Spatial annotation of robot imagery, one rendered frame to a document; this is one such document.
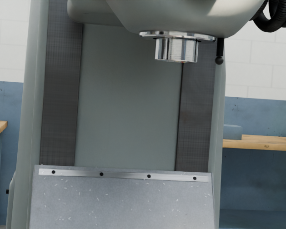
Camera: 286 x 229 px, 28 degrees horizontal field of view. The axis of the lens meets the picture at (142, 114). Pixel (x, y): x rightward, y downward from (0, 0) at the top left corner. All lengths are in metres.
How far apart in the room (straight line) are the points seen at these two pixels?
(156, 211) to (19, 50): 3.92
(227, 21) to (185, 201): 0.50
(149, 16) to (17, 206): 0.57
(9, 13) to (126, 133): 3.91
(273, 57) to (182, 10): 4.64
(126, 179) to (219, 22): 0.49
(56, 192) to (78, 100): 0.16
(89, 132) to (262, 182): 4.28
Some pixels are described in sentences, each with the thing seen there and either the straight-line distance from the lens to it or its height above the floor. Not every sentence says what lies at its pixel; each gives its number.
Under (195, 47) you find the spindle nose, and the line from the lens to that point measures 0.63.
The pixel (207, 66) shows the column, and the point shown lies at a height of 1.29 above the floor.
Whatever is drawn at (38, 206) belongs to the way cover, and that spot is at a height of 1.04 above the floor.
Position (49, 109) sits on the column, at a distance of 0.99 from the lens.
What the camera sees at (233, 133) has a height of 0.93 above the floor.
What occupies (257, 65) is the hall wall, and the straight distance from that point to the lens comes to 5.13.
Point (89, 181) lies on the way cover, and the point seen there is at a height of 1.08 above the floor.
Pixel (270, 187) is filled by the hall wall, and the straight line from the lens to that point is 5.26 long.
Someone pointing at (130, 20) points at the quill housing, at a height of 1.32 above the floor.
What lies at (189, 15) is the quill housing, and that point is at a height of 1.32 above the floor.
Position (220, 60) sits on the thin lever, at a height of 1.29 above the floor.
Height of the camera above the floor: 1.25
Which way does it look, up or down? 3 degrees down
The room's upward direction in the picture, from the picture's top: 4 degrees clockwise
